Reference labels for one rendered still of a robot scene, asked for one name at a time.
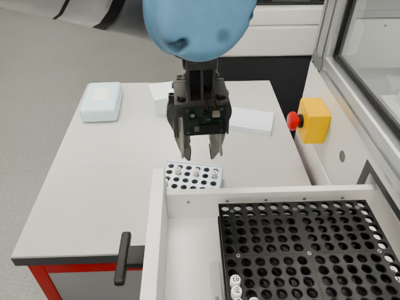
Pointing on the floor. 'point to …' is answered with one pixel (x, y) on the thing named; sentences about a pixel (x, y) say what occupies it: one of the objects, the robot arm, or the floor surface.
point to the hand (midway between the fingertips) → (200, 150)
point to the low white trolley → (134, 188)
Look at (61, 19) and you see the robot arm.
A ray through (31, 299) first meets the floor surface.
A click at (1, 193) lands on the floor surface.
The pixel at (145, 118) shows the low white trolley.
